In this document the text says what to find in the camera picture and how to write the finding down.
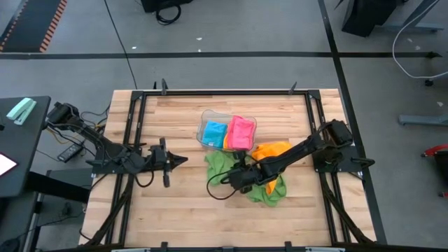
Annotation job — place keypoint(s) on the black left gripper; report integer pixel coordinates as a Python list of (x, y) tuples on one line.
[(159, 159)]

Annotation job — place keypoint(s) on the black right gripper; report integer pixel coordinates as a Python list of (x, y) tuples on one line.
[(253, 175)]

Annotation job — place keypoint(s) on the green microfiber towel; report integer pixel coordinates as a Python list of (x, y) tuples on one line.
[(217, 164), (276, 197)]

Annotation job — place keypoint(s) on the orange microfiber towel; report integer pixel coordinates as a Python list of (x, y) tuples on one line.
[(273, 150), (226, 141)]

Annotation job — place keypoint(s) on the blue microfiber towel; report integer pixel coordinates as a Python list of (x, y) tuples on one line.
[(214, 134)]

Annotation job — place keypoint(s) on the clear plastic bin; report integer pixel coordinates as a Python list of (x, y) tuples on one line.
[(204, 115)]

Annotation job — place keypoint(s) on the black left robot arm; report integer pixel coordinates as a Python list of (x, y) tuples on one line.
[(91, 134)]

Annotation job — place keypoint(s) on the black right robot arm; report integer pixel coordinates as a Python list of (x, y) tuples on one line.
[(304, 147)]

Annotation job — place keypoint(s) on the black power adapter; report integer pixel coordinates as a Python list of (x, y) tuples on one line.
[(70, 153)]

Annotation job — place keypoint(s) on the black desk base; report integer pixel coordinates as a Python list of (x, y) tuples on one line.
[(56, 185)]

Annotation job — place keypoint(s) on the black side desk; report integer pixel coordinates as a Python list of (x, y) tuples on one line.
[(21, 147)]

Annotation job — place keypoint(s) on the black equipment box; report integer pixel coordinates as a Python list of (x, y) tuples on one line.
[(150, 4)]

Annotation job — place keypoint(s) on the mint green stapler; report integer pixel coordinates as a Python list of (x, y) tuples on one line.
[(21, 110)]

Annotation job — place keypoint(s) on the grey desk foot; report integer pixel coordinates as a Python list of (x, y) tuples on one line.
[(423, 119)]

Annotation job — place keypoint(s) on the black mat orange striped edge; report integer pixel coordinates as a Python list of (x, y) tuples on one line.
[(31, 24)]

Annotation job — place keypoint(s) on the red chair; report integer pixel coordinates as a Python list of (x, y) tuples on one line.
[(435, 150)]

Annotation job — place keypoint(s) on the black cabinet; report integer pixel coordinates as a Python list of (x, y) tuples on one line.
[(367, 15)]

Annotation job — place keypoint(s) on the black caster wheel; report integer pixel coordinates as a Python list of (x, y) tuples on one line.
[(429, 83)]

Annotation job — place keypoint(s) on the grey desk leg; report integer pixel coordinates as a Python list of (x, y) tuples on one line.
[(413, 26)]

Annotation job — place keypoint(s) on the black table edge bracket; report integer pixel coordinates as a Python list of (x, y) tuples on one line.
[(164, 246), (288, 246)]

